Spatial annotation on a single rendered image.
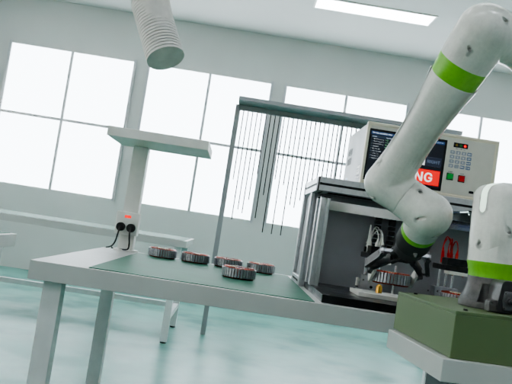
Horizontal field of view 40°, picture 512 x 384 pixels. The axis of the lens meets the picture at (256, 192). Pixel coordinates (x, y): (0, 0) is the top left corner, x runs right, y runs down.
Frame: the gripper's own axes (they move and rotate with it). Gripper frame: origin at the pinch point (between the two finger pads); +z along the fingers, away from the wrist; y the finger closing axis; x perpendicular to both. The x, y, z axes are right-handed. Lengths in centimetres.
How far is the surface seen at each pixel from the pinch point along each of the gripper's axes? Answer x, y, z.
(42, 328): 28, 93, 6
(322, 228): -21.2, 18.5, 13.9
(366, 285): -8.9, 1.7, 24.4
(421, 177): -41.4, -11.4, 6.1
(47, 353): 33, 90, 9
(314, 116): -280, -5, 266
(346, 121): -280, -32, 266
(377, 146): -48.0, 4.3, 2.3
